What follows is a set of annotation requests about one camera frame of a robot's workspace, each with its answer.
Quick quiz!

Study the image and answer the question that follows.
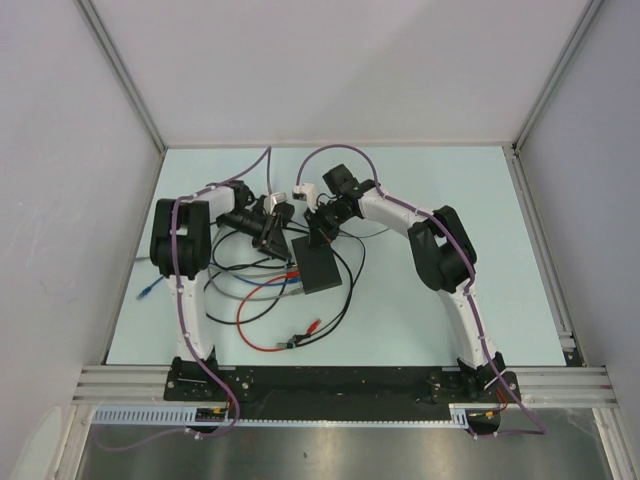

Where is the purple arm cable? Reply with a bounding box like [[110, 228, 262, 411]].
[[94, 145, 274, 454], [295, 144, 547, 437]]

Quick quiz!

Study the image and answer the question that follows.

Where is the black network switch box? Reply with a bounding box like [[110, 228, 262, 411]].
[[291, 237, 342, 295]]

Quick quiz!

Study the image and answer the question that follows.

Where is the thin black power cable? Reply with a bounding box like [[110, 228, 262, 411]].
[[279, 224, 391, 346]]

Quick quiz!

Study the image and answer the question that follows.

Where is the black looped cable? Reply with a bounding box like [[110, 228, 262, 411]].
[[204, 224, 351, 326]]

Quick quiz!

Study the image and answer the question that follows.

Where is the aluminium front frame rail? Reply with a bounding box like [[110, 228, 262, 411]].
[[72, 365, 618, 408]]

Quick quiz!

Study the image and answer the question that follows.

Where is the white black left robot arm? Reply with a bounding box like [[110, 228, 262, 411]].
[[150, 180, 295, 361]]

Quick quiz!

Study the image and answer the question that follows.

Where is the right aluminium side rail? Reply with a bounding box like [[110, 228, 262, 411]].
[[503, 146, 585, 367]]

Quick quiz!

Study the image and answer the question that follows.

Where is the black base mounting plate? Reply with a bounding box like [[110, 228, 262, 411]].
[[163, 357, 519, 403]]

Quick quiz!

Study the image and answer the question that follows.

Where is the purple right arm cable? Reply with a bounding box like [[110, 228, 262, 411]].
[[295, 144, 547, 437]]

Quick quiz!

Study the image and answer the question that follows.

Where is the left aluminium corner post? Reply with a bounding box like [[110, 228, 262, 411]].
[[74, 0, 167, 156]]

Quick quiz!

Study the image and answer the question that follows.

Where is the grey slotted cable duct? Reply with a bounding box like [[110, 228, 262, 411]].
[[92, 405, 469, 429]]

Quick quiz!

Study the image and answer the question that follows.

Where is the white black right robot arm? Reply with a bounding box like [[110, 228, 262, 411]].
[[293, 164, 505, 401]]

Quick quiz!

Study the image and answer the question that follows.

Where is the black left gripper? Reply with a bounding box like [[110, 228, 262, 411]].
[[218, 210, 292, 261]]

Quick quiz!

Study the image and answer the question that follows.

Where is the blue ethernet cable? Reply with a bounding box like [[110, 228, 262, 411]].
[[137, 272, 301, 301]]

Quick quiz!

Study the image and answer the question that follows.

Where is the red ethernet cable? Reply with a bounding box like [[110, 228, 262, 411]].
[[236, 272, 322, 354]]

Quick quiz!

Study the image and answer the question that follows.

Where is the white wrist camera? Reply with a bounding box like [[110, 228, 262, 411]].
[[263, 192, 287, 215], [292, 183, 320, 212]]

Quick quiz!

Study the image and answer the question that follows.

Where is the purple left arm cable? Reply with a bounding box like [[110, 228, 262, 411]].
[[94, 145, 274, 454]]

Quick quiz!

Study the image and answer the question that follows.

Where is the right aluminium corner post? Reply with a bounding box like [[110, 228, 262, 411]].
[[511, 0, 609, 155]]

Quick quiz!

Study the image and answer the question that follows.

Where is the aluminium corner post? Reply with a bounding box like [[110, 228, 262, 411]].
[[511, 0, 609, 155], [74, 0, 167, 156]]

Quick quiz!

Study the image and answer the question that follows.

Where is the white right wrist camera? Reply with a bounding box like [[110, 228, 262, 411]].
[[292, 183, 320, 212]]

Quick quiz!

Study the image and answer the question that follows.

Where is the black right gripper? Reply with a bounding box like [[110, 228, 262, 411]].
[[305, 201, 355, 251]]

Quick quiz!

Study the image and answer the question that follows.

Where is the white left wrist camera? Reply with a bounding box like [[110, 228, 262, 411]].
[[263, 192, 287, 215]]

